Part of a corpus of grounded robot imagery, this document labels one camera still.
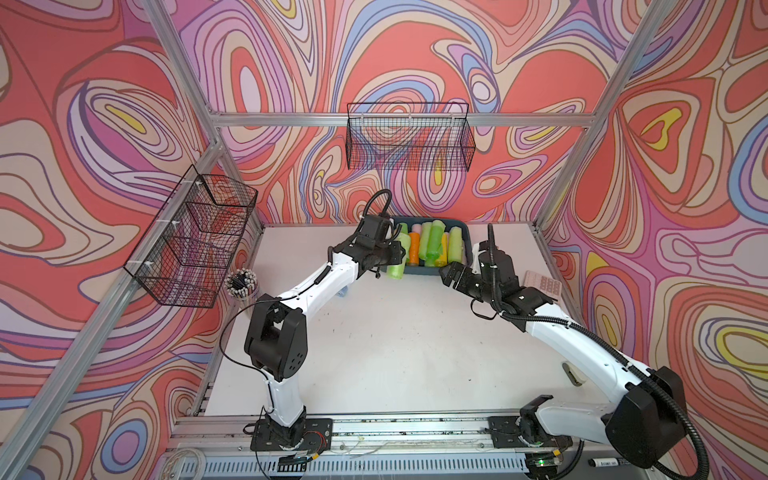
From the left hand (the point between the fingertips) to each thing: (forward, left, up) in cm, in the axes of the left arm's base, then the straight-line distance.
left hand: (405, 252), depth 87 cm
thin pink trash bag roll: (+23, -6, -13) cm, 27 cm away
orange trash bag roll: (+16, -4, -11) cm, 20 cm away
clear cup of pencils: (-12, +46, -1) cm, 47 cm away
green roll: (-6, +3, -1) cm, 7 cm away
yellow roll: (+6, -14, -11) cm, 19 cm away
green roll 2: (+19, -1, -9) cm, 21 cm away
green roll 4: (+17, -12, -7) cm, 23 cm away
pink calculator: (0, -51, -17) cm, 54 cm away
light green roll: (+12, -18, -10) cm, 24 cm away
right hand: (-10, -12, -1) cm, 16 cm away
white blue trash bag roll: (-3, +20, -17) cm, 27 cm away
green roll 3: (+14, -8, -10) cm, 19 cm away
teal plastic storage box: (+27, -7, -12) cm, 30 cm away
